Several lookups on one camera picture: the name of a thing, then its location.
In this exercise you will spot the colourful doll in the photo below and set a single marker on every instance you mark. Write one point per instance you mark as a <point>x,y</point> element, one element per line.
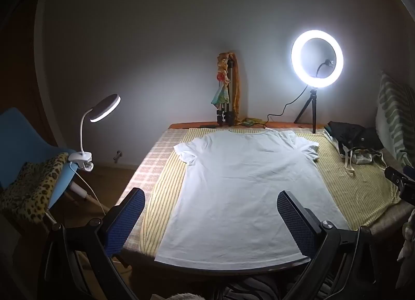
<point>222,76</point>

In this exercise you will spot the white tote bag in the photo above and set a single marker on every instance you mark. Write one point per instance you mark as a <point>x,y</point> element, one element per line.
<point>360,157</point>

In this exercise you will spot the orange scarf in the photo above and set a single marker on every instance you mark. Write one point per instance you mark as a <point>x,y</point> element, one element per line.
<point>239,86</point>

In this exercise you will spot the green leaf print pillow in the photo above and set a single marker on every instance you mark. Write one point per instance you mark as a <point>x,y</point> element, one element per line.
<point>394,108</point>

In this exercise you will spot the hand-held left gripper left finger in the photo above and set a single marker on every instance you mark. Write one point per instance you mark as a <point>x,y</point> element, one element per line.
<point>128,219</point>

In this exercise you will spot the person's right hand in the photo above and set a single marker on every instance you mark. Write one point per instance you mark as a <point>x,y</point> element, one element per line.
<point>407,241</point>

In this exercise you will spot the person's striped clothing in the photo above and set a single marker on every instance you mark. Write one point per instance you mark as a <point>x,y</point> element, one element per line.
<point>259,290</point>

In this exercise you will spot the blue chair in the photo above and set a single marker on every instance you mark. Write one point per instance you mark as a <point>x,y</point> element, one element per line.
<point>19,138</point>

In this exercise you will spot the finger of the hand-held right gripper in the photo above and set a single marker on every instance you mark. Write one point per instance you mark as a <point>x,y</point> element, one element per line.
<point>408,195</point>
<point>394,175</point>

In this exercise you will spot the white t-shirt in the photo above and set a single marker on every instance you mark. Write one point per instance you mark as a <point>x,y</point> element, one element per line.
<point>243,189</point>

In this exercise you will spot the yellow striped blanket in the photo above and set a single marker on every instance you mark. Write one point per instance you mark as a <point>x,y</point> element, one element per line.
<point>350,183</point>

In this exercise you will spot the leopard print cloth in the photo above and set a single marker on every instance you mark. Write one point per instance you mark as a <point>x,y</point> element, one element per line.
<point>29,186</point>

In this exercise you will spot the small metal wall fitting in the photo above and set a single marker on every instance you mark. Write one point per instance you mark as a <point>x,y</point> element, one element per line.
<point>117,154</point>

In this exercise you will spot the white clip desk lamp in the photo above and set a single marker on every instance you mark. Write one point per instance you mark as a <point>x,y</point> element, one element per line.
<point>105,108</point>

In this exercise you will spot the black bag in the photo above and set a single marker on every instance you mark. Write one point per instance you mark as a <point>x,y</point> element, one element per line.
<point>350,134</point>

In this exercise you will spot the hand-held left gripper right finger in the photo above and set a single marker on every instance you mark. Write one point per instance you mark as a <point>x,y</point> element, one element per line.
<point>295,222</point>

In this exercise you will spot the checked cream cloth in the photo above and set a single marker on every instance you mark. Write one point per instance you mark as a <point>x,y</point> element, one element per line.
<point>152,164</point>

